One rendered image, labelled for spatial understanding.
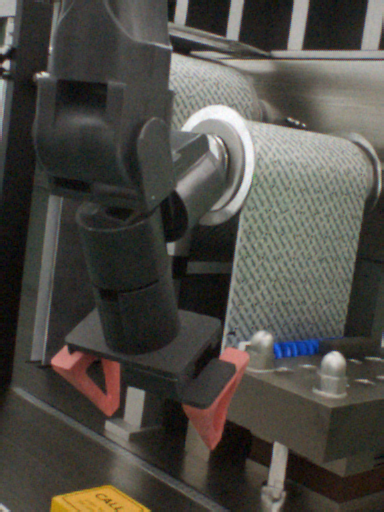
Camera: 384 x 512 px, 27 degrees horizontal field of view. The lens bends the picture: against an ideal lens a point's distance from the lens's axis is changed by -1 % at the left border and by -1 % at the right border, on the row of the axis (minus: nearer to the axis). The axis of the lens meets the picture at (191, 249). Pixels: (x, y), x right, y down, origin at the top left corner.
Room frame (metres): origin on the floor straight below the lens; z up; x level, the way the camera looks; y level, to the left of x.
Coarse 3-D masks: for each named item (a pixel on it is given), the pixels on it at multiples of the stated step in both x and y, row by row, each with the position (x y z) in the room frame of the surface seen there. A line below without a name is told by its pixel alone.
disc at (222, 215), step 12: (204, 108) 1.02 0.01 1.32; (216, 108) 1.00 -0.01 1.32; (228, 108) 0.99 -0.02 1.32; (192, 120) 1.03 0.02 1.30; (228, 120) 0.99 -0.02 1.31; (240, 120) 0.97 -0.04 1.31; (240, 132) 0.97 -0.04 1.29; (252, 144) 0.95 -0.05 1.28; (252, 156) 0.95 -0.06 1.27; (252, 168) 0.95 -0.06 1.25; (252, 180) 0.95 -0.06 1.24; (240, 192) 0.96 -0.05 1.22; (228, 204) 0.97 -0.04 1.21; (240, 204) 0.96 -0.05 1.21; (204, 216) 1.00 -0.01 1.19; (216, 216) 0.98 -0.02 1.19; (228, 216) 0.97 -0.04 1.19
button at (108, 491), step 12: (72, 492) 0.74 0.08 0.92; (84, 492) 0.75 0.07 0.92; (96, 492) 0.75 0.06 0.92; (108, 492) 0.75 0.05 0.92; (120, 492) 0.76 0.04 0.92; (60, 504) 0.72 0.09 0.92; (72, 504) 0.72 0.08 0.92; (84, 504) 0.72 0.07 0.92; (96, 504) 0.72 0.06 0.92; (108, 504) 0.73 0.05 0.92; (120, 504) 0.73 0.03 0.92; (132, 504) 0.73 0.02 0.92
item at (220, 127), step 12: (204, 120) 1.01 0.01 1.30; (216, 120) 0.99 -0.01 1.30; (204, 132) 1.01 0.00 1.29; (216, 132) 0.99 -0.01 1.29; (228, 132) 0.98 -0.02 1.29; (228, 144) 0.97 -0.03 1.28; (240, 144) 0.96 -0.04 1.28; (240, 156) 0.96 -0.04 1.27; (240, 168) 0.96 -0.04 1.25; (228, 180) 0.97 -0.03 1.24; (240, 180) 0.96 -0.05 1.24; (228, 192) 0.97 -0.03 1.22; (216, 204) 0.98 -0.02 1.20
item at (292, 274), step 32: (256, 224) 0.98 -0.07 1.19; (288, 224) 1.01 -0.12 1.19; (320, 224) 1.06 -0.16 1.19; (352, 224) 1.11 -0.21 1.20; (256, 256) 0.98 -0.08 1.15; (288, 256) 1.02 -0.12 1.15; (320, 256) 1.07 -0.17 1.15; (352, 256) 1.11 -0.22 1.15; (256, 288) 0.99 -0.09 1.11; (288, 288) 1.03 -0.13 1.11; (320, 288) 1.07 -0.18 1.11; (256, 320) 0.99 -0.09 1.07; (288, 320) 1.03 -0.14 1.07; (320, 320) 1.08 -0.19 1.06
